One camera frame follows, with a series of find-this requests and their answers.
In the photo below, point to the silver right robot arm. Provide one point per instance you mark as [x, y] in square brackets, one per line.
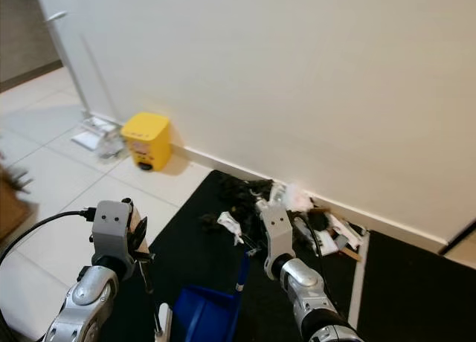
[305, 290]

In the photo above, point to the white crumpled paper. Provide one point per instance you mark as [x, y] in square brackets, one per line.
[230, 224]

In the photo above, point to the clear crumpled plastic bag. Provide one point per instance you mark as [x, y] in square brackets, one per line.
[110, 145]

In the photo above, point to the yellow plastic trash bin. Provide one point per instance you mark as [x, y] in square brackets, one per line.
[147, 137]

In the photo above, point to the open brown cardboard box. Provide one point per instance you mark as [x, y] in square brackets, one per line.
[11, 208]

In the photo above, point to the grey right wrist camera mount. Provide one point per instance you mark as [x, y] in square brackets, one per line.
[277, 227]

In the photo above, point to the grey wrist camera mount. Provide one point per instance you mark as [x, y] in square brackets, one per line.
[277, 227]
[111, 227]

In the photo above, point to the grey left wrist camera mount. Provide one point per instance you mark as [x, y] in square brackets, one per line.
[111, 227]

